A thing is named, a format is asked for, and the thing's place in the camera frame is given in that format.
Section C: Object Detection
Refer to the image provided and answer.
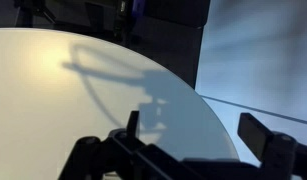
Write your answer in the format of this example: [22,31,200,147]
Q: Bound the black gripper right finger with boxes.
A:
[237,112,307,180]

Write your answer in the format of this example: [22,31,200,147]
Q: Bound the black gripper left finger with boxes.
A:
[57,110,211,180]

